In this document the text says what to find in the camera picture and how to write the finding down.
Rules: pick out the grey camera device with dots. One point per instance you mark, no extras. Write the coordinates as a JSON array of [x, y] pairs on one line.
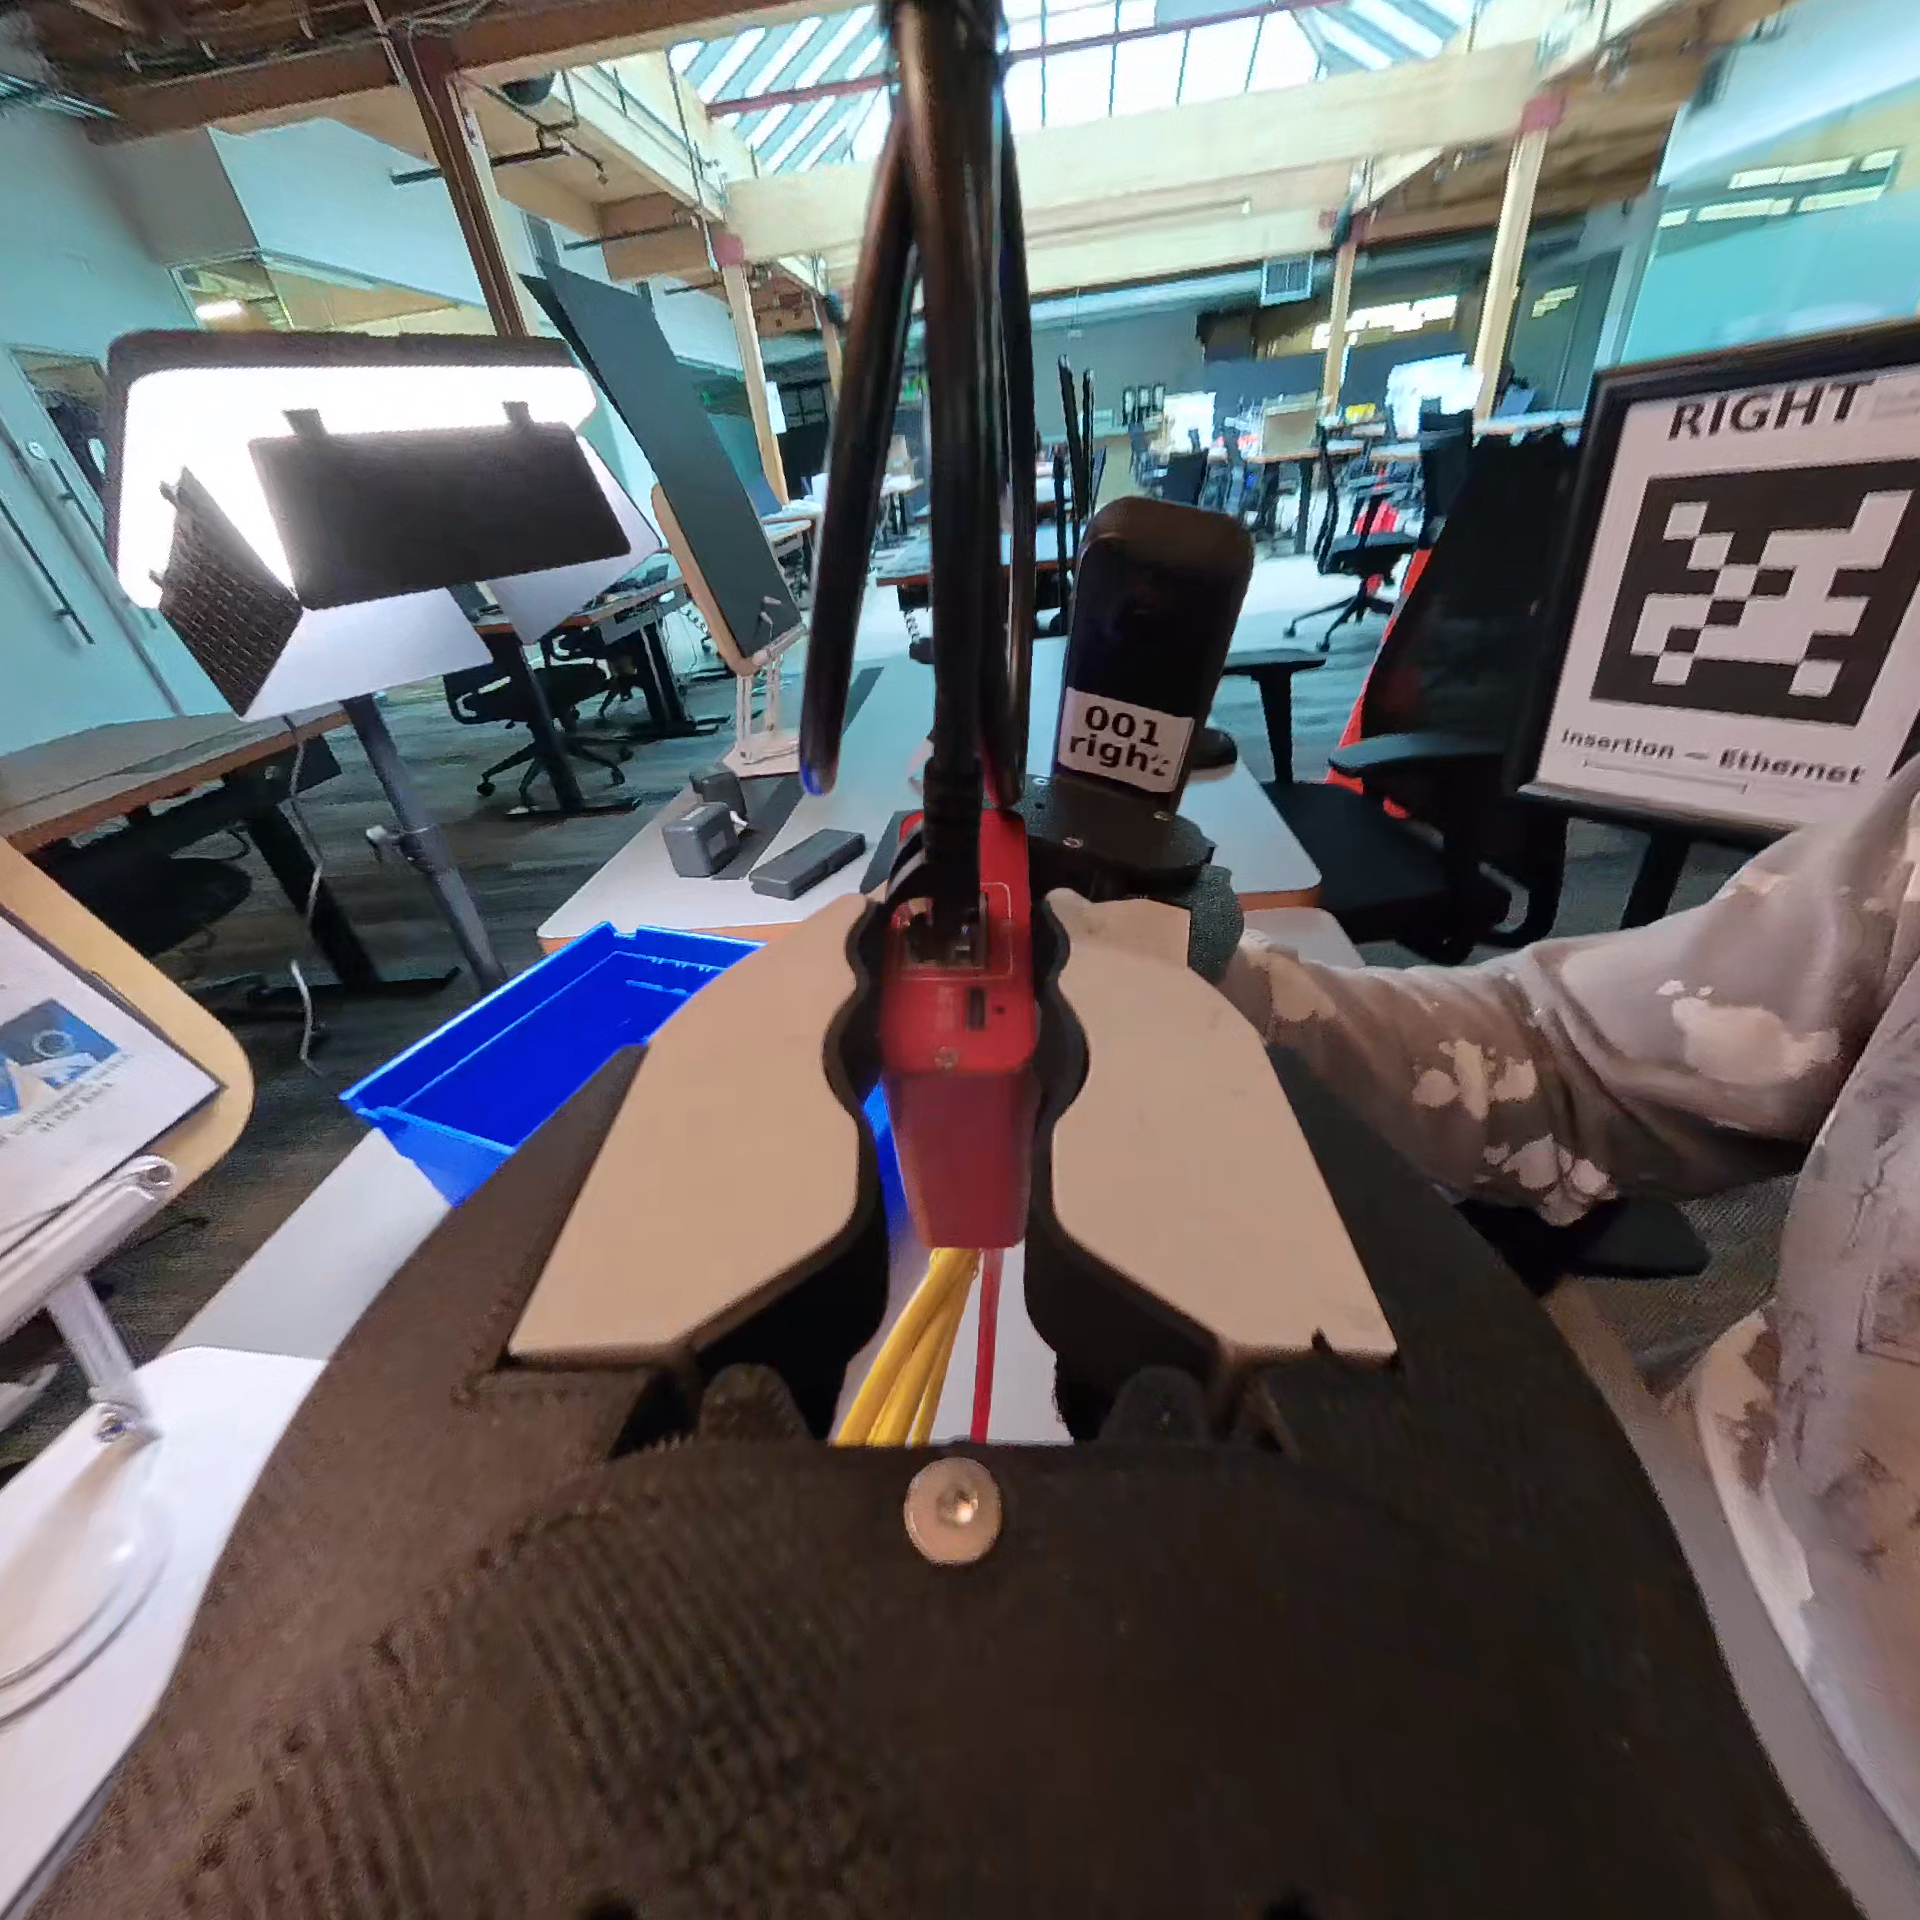
[[697, 832]]

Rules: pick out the instruction sheet board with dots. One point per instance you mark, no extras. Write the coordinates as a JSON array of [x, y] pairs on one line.
[[59, 1051]]

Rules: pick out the framed marker sign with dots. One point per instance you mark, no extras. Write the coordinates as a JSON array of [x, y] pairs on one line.
[[1725, 600]]

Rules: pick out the black and orange office chair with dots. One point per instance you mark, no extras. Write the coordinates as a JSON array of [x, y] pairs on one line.
[[1441, 675]]

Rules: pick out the softbox light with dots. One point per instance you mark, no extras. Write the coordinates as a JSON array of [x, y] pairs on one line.
[[375, 451]]

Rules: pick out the wooden desk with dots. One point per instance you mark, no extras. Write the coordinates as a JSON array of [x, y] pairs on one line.
[[120, 764]]

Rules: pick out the blue plastic bin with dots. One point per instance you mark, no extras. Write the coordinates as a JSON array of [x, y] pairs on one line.
[[511, 1051]]

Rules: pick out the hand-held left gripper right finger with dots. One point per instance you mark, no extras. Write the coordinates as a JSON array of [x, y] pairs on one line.
[[1184, 1171]]

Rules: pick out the person's right forearm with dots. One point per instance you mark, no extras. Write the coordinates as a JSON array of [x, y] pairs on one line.
[[1499, 1036]]

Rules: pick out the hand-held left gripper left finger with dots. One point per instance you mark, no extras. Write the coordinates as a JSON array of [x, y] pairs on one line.
[[704, 1184]]

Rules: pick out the person's torso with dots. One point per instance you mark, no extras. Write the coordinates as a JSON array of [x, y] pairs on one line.
[[1829, 1350]]

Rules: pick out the red ethernet splitter box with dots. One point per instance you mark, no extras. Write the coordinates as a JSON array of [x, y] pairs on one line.
[[960, 1109]]

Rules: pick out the white desk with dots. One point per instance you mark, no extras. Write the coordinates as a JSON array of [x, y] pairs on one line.
[[639, 893]]

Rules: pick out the black power bank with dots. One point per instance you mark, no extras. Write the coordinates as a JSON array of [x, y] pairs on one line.
[[803, 867]]

